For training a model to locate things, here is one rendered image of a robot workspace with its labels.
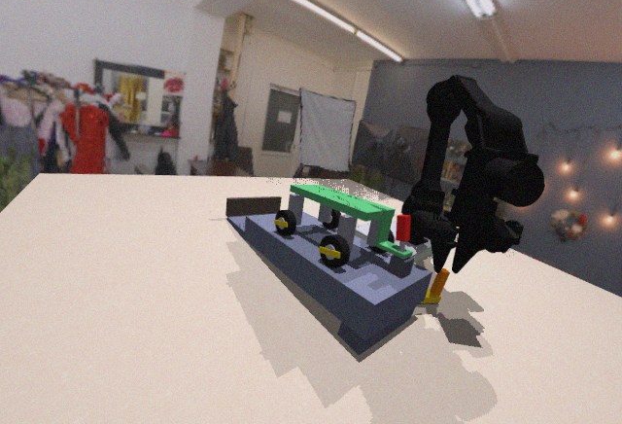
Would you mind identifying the red-headed pin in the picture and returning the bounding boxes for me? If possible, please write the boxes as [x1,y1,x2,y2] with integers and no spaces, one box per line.
[396,214,411,253]

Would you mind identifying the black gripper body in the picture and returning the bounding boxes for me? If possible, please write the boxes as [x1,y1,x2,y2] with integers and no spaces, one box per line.
[410,184,498,243]

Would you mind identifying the yellow wedge chock with orange handle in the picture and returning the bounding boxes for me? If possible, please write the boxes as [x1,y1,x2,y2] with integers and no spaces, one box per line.
[419,268,450,304]

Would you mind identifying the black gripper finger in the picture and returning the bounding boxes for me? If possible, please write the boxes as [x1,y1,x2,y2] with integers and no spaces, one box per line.
[431,240,460,273]
[452,233,485,273]

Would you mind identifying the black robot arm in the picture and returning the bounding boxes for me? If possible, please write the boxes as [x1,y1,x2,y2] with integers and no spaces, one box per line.
[400,75,545,254]

